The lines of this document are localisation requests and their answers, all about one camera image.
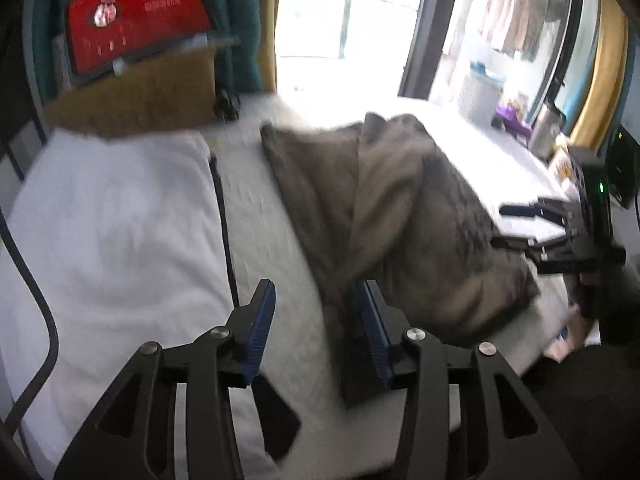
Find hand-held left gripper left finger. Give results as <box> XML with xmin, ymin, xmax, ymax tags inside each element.
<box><xmin>52</xmin><ymin>279</ymin><xmax>302</xmax><ymax>480</ymax></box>

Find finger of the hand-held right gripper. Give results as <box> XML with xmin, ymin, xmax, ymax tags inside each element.
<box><xmin>491</xmin><ymin>234</ymin><xmax>576</xmax><ymax>277</ymax></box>
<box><xmin>499</xmin><ymin>199</ymin><xmax>581</xmax><ymax>233</ymax></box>

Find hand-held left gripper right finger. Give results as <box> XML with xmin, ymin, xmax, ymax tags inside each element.
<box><xmin>356</xmin><ymin>280</ymin><xmax>582</xmax><ymax>480</ymax></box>

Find grey-brown garment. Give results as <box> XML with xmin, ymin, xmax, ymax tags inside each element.
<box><xmin>260</xmin><ymin>111</ymin><xmax>541</xmax><ymax>408</ymax></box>

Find hanging pink clothes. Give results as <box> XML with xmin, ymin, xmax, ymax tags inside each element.
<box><xmin>472</xmin><ymin>0</ymin><xmax>566</xmax><ymax>56</ymax></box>

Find yellow white packet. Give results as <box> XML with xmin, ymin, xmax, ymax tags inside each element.
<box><xmin>547</xmin><ymin>135</ymin><xmax>581</xmax><ymax>186</ymax></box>

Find grey metal canister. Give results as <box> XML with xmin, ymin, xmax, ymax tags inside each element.
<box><xmin>530</xmin><ymin>102</ymin><xmax>568</xmax><ymax>161</ymax></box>

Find purple object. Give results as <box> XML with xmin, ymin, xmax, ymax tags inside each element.
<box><xmin>492</xmin><ymin>100</ymin><xmax>533</xmax><ymax>138</ymax></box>

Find white laundry basket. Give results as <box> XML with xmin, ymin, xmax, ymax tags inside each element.
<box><xmin>457</xmin><ymin>60</ymin><xmax>506</xmax><ymax>126</ymax></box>

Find yellow curtain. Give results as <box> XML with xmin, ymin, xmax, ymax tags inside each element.
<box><xmin>257</xmin><ymin>0</ymin><xmax>285</xmax><ymax>93</ymax></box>
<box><xmin>567</xmin><ymin>0</ymin><xmax>630</xmax><ymax>151</ymax></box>

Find white pillow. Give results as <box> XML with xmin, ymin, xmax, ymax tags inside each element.
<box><xmin>0</xmin><ymin>127</ymin><xmax>281</xmax><ymax>480</ymax></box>

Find small black object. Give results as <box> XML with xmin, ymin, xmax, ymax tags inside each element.
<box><xmin>212</xmin><ymin>87</ymin><xmax>242</xmax><ymax>122</ymax></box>

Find cardboard box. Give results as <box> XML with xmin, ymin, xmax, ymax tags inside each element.
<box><xmin>45</xmin><ymin>45</ymin><xmax>221</xmax><ymax>138</ymax></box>

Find balcony railing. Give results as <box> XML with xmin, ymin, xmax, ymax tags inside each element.
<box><xmin>285</xmin><ymin>0</ymin><xmax>418</xmax><ymax>61</ymax></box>

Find red box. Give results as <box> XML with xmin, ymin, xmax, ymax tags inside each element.
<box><xmin>66</xmin><ymin>0</ymin><xmax>213</xmax><ymax>78</ymax></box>

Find black door frame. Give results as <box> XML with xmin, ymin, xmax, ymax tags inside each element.
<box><xmin>397</xmin><ymin>0</ymin><xmax>463</xmax><ymax>101</ymax></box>

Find black cable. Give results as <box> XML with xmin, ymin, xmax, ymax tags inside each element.
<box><xmin>0</xmin><ymin>205</ymin><xmax>61</xmax><ymax>428</ymax></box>

